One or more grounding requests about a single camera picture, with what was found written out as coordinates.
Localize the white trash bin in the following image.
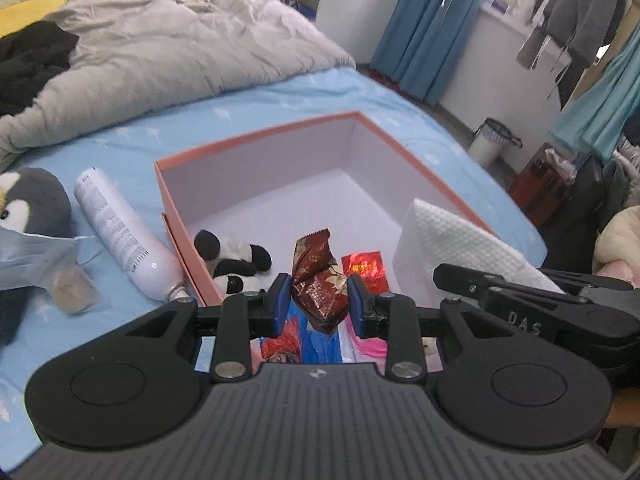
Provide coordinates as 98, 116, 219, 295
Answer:
468, 117, 524, 167

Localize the white spray bottle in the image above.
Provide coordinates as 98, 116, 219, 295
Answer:
74, 167, 189, 304

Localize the grey duvet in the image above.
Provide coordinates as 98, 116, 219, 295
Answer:
0, 0, 357, 162

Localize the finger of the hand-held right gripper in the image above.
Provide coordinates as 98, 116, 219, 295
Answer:
432, 262, 583, 307

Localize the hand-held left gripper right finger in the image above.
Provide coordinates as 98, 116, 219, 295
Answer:
347, 274, 503, 382

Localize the clear plastic bag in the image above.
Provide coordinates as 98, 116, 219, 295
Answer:
0, 225, 97, 292

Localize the blue curtain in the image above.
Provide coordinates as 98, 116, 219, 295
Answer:
370, 0, 489, 107

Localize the blue tissue packet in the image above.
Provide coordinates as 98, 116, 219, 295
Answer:
259, 305, 357, 366

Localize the light blue bed sheet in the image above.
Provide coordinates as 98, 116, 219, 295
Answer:
0, 65, 549, 472

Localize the striped hanging scarf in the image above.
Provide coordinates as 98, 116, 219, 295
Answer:
515, 24, 552, 72

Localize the grey hanging coat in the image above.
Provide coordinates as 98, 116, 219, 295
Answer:
530, 0, 635, 67

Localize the white tissue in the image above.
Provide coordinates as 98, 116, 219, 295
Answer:
392, 199, 572, 295

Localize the red box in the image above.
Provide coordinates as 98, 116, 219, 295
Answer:
510, 144, 577, 227

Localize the grey penguin plush toy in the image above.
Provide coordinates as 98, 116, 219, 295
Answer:
0, 167, 74, 347

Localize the brown snack packet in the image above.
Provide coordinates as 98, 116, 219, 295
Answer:
291, 227, 351, 336

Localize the yellow pillow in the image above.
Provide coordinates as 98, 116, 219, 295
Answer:
0, 0, 71, 39

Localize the cream plush bundle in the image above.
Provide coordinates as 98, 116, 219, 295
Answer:
592, 205, 640, 282

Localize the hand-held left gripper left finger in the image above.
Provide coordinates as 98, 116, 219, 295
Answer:
125, 273, 292, 382

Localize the red foil packet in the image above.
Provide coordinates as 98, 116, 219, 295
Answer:
341, 250, 390, 294

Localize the black garment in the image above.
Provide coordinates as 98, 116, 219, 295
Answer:
0, 20, 81, 119

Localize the orange cardboard box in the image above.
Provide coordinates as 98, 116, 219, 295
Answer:
154, 110, 501, 309

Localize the clear sachet with beige pad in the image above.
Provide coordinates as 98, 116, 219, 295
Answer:
47, 260, 109, 317

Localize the panda plush toy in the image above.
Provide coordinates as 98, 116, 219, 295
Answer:
194, 230, 274, 296

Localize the teal hanging garment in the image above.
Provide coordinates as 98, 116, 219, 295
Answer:
550, 25, 640, 162

